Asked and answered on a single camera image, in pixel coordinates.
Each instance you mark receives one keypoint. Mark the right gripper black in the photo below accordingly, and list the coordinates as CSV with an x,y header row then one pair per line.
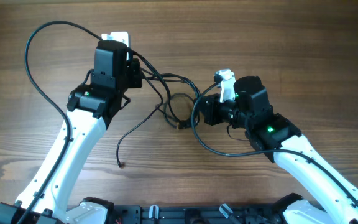
x,y
211,111

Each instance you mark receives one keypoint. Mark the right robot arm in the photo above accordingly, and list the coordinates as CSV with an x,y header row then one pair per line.
x,y
244,103

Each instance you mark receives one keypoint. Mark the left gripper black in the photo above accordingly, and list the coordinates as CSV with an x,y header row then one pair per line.
x,y
134,69

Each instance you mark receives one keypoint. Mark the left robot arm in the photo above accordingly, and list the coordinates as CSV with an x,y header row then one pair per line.
x,y
90,111

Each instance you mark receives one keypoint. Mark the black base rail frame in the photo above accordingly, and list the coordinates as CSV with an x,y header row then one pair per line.
x,y
134,214

